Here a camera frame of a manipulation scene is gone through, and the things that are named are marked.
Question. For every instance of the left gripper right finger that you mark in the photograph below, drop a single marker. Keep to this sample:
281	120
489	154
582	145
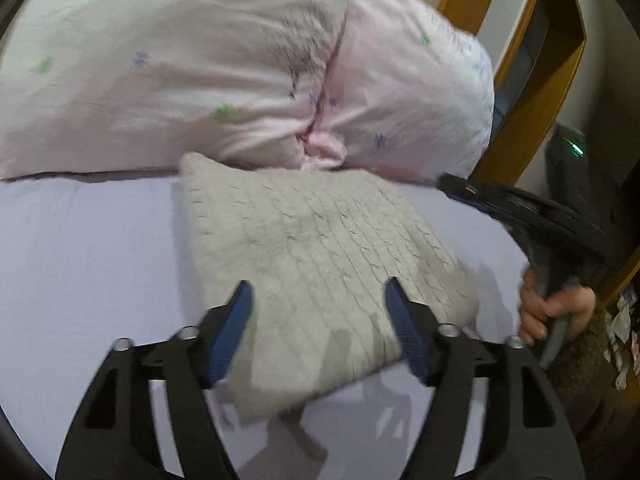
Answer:
525	435

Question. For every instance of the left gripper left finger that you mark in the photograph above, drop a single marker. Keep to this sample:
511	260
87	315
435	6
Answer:
112	435

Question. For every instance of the beige cable-knit sweater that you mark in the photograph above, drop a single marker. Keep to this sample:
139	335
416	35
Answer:
317	248

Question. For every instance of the person's right hand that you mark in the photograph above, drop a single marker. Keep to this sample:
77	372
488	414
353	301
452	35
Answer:
578	302

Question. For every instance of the lavender bed sheet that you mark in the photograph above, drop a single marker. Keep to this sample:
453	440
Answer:
84	264

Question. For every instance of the pink floral pillow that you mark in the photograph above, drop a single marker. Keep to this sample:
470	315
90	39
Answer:
119	85

